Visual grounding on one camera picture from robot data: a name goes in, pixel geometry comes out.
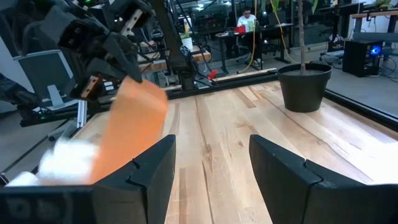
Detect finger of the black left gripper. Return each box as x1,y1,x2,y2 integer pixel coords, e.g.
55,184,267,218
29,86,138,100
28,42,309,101
86,57,127,81
104,32,144,83

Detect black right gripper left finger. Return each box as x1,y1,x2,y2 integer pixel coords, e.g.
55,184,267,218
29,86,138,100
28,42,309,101
0,134,176,224

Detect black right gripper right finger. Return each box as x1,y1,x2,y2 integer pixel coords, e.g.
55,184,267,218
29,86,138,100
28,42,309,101
248,134,398,224

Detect translucent orange plastic basket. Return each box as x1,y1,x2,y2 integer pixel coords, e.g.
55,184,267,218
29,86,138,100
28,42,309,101
90,76,169,185

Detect aluminium extrusion bar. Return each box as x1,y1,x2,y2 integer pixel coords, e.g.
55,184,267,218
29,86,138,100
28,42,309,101
76,99,88,129

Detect grey office chair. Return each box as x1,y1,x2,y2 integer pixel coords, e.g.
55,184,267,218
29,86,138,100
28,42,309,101
12,49,79,108

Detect white cup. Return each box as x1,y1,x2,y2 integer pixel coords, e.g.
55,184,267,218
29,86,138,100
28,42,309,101
180,37,194,51

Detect potted tree in black pot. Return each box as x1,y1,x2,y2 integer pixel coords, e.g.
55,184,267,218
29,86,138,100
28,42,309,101
277,0,333,113

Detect person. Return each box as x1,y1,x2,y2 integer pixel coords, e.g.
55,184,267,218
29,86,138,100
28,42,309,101
236,7,264,68

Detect black office desk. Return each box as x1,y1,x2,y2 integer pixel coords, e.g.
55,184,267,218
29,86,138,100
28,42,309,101
214,22,295,75

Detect black computer tower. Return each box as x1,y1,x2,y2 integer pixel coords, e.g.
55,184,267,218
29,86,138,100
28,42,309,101
342,40,384,78

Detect wood-top desk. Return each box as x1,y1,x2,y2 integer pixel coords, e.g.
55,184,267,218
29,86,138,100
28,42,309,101
350,9,398,43

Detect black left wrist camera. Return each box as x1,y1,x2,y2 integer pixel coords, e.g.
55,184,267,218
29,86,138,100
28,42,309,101
39,6,109,55

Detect black rig post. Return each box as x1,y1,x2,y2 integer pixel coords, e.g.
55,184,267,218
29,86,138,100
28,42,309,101
151,0,200,91

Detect red-handled black clamp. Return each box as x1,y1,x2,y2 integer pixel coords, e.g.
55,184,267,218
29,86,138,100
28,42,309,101
193,69,219,88

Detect yellow hanging cable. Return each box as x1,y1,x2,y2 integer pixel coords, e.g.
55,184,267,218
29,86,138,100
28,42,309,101
238,0,258,75
269,0,301,65

